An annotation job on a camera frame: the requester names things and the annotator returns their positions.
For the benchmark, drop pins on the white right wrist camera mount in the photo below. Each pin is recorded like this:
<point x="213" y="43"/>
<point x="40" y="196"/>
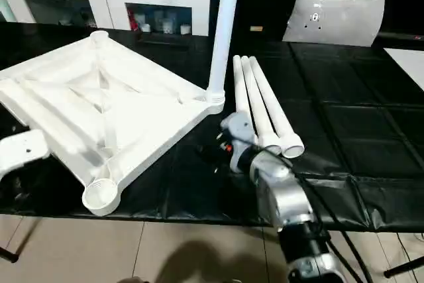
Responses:
<point x="238" y="130"/>

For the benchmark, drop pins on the black work mat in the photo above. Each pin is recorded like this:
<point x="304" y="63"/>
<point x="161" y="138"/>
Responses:
<point x="358" y="144"/>

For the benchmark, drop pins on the white plastic table leg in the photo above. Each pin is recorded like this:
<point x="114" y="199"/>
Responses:
<point x="224" y="31"/>
<point x="240" y="87"/>
<point x="271" y="101"/>
<point x="257" y="101"/>

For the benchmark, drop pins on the teal glass panel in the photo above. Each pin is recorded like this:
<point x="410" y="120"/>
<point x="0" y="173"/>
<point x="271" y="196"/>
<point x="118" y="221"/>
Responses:
<point x="5" y="8"/>

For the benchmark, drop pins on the flat white sheet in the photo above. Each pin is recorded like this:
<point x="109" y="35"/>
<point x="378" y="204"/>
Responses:
<point x="411" y="64"/>

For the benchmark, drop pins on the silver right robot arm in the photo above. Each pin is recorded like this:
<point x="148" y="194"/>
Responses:
<point x="285" y="197"/>

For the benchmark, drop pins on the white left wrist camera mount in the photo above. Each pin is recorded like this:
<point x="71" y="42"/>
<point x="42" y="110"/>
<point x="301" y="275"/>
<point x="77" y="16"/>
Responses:
<point x="23" y="150"/>

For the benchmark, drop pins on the white padded sheet with fitting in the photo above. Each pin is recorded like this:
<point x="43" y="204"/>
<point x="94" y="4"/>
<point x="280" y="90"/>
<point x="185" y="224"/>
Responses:
<point x="334" y="18"/>

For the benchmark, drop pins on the small yellow tag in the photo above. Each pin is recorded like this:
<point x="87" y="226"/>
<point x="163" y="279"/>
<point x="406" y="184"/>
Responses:
<point x="256" y="28"/>

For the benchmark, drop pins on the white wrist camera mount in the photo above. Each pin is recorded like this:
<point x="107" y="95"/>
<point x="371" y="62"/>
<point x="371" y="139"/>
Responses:
<point x="238" y="130"/>
<point x="23" y="150"/>

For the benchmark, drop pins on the white plastic table top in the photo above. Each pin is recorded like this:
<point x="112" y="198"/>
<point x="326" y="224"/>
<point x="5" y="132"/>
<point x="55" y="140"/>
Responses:
<point x="99" y="104"/>

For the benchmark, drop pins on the black stand leg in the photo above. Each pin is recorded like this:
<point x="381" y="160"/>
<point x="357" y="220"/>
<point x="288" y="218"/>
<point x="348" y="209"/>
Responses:
<point x="6" y="254"/>

